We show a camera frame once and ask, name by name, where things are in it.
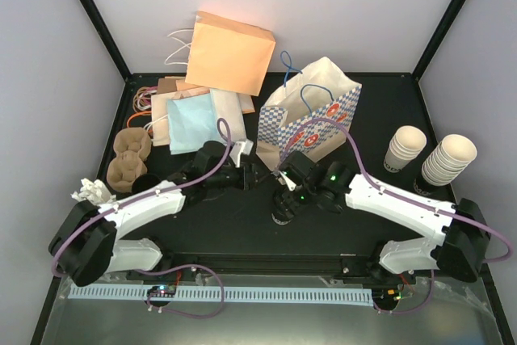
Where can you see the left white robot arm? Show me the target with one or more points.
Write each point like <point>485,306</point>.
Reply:
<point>92,242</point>

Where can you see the tall stack paper cups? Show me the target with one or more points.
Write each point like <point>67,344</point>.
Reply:
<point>444,164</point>

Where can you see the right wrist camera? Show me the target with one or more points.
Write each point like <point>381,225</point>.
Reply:
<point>286,180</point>

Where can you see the brown flat paper bag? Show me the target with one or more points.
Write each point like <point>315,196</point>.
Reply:
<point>168,84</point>

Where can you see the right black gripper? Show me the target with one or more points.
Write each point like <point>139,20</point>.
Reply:
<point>285,203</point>

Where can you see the white paper bag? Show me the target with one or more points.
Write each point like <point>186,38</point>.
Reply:
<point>228,107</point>

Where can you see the brown pulp cup carrier stack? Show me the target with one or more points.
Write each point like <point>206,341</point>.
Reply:
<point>132,146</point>

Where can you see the light blue cable duct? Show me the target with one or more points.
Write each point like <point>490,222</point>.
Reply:
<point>306,296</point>

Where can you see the beige kraft paper bag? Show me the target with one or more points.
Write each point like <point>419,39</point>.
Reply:
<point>159,116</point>

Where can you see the orange paper bag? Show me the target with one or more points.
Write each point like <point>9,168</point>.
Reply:
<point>229,55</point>

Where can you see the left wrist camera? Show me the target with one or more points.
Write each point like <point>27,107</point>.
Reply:
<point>239,149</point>

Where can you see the short stack paper cups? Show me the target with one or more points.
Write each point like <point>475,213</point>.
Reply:
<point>405,145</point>

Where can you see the blue checkered paper bag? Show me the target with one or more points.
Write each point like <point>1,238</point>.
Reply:
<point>301,114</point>

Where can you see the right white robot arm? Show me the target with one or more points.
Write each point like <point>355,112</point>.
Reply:
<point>452,237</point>

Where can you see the single white paper cup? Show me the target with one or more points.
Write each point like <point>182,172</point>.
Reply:
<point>282,216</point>

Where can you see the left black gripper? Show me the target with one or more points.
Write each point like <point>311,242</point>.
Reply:
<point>248,179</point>

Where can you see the light blue paper bag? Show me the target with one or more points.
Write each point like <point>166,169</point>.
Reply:
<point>192,122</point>

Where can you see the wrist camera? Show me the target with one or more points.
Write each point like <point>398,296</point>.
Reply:
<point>239,149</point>
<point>286,180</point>

